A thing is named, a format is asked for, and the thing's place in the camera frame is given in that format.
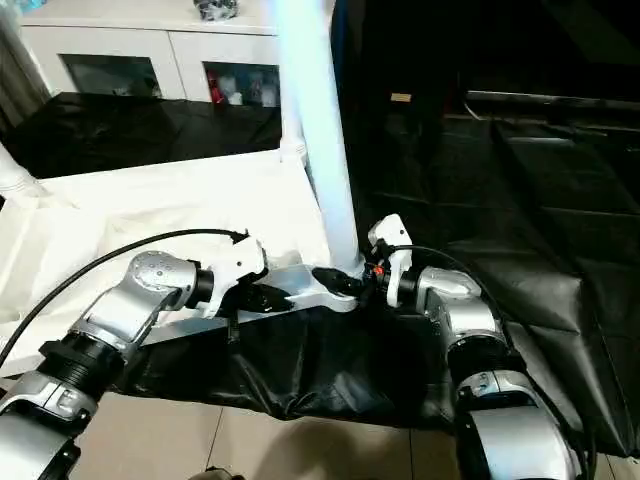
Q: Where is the long black bar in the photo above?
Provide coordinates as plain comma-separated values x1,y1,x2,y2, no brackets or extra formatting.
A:
465,90,640,113

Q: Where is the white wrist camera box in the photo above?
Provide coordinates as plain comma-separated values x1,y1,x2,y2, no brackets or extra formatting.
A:
366,214,413,306
200,238,269,319

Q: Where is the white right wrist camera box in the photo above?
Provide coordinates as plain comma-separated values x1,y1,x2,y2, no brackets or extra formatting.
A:
366,214,413,306

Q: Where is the dark object on cabinet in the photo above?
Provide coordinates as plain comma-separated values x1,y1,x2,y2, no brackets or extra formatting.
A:
195,0,241,23

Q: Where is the black plastic mat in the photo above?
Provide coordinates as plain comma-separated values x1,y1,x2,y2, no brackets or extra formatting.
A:
0,92,640,456

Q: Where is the white plastic table top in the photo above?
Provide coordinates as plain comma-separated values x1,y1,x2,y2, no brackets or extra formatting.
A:
0,150,369,351

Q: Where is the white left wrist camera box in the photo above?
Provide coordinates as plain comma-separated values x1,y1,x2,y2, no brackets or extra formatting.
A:
200,238,269,319

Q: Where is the grey curtain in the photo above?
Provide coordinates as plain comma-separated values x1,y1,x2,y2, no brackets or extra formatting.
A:
0,20,51,126

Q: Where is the white plastic table leg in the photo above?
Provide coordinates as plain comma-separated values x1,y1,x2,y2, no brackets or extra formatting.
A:
268,0,367,283
278,95,308,166
0,140,46,199

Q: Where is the white sideboard with glass doors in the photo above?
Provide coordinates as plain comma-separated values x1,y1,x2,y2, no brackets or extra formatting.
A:
20,0,336,109

